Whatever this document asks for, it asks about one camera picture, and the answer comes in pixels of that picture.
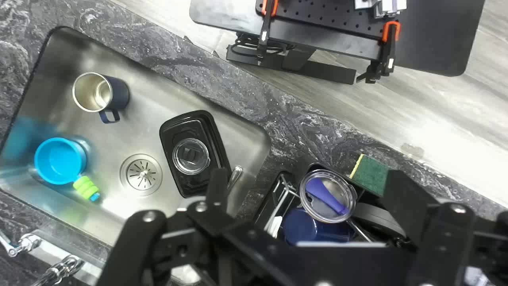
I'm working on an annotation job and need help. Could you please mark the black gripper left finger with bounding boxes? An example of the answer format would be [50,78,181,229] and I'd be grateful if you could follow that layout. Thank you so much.
[96,167,298,286]

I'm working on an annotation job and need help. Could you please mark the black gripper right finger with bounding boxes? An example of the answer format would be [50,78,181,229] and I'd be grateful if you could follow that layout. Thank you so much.
[382,170,508,286]

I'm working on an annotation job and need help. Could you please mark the blue steel mug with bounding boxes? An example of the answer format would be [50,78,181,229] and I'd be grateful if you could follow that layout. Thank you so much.
[69,70,131,126]

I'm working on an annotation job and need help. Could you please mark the black dish rack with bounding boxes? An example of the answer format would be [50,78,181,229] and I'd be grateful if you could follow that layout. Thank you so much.
[252,164,441,248]

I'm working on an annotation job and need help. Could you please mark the metal sink drain strainer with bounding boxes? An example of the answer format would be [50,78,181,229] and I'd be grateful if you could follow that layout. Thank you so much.
[117,153,163,192]

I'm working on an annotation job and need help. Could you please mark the stainless steel sink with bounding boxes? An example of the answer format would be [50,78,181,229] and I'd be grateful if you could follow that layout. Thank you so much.
[0,25,271,251]

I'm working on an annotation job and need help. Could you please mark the green yellow sponge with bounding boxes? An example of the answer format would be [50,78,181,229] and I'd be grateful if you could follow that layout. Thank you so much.
[347,153,390,195]

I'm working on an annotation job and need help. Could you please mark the dark blue cup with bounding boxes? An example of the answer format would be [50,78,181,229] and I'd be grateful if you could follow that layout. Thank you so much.
[281,207,354,246]

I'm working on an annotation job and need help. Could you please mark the orange black clamp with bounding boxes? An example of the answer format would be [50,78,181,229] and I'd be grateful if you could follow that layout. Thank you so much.
[257,0,281,54]
[363,19,401,84]

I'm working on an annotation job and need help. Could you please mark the black perforated mounting board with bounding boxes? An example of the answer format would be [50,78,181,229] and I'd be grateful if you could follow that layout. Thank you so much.
[189,0,487,78]

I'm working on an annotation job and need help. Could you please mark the black cable bundle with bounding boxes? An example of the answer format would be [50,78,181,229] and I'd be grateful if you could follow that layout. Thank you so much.
[227,30,284,65]

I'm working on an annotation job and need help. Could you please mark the aluminium mounting bracket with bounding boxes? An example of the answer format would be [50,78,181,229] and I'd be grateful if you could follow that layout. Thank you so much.
[354,0,409,22]

